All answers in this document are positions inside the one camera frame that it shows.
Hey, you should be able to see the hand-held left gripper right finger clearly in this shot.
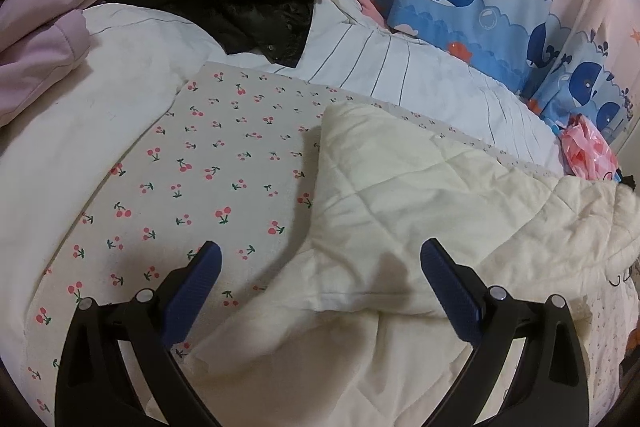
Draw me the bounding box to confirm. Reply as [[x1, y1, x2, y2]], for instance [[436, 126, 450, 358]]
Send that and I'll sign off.
[[420, 238, 591, 427]]

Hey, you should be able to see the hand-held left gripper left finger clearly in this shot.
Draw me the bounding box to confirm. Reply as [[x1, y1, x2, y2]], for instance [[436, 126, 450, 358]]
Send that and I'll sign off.
[[54, 241, 223, 427]]

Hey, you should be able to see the cream quilted blanket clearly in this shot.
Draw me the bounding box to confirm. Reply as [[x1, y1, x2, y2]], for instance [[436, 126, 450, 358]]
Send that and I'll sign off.
[[150, 102, 640, 427]]

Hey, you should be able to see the cherry print bed sheet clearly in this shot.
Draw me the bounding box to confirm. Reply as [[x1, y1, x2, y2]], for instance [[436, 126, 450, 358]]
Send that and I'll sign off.
[[22, 62, 640, 427]]

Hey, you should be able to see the white striped duvet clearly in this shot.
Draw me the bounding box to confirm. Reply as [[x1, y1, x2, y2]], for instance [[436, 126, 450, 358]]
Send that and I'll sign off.
[[0, 0, 566, 358]]

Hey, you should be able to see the pink plastic bag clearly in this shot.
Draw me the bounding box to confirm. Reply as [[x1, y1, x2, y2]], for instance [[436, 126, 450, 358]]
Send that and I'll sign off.
[[557, 114, 623, 182]]

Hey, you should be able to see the lilac purple jacket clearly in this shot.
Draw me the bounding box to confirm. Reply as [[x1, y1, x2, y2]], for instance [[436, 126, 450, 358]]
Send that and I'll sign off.
[[0, 0, 106, 130]]

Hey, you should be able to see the pink cloth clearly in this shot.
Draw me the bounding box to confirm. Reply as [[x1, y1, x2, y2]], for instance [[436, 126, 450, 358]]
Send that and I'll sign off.
[[347, 0, 391, 30]]

